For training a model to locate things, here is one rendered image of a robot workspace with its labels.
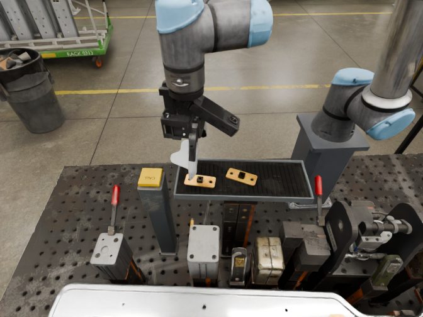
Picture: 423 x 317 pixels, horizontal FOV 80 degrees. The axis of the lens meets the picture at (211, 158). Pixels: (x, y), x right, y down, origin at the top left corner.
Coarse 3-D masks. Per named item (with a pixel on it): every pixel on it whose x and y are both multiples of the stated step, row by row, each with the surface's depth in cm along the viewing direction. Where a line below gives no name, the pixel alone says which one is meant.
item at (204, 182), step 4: (188, 176) 71; (196, 176) 71; (200, 176) 70; (204, 176) 71; (208, 176) 71; (192, 180) 71; (196, 180) 69; (200, 180) 69; (204, 180) 71; (208, 180) 71; (212, 180) 71; (188, 184) 70; (192, 184) 69; (196, 184) 69; (200, 184) 69; (204, 184) 69; (208, 184) 69; (212, 184) 69
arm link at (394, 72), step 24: (408, 0) 50; (408, 24) 52; (384, 48) 59; (408, 48) 55; (384, 72) 62; (408, 72) 59; (360, 96) 75; (384, 96) 66; (408, 96) 66; (360, 120) 75; (384, 120) 68; (408, 120) 69
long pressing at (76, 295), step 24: (72, 288) 66; (96, 288) 66; (120, 288) 66; (144, 288) 66; (168, 288) 66; (192, 288) 66; (216, 288) 66; (240, 288) 66; (72, 312) 62; (96, 312) 62; (120, 312) 62; (144, 312) 62; (168, 312) 62; (192, 312) 62; (216, 312) 62; (240, 312) 62; (264, 312) 62; (288, 312) 62; (312, 312) 62; (336, 312) 62; (360, 312) 62
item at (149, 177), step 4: (144, 168) 74; (148, 168) 74; (144, 172) 73; (148, 172) 73; (152, 172) 73; (156, 172) 73; (160, 172) 73; (140, 176) 72; (144, 176) 72; (148, 176) 72; (152, 176) 72; (156, 176) 72; (160, 176) 72; (140, 180) 71; (144, 180) 71; (148, 180) 71; (152, 180) 71; (156, 180) 71; (160, 180) 71; (140, 184) 70; (144, 184) 70; (148, 184) 70; (152, 184) 70; (156, 184) 70
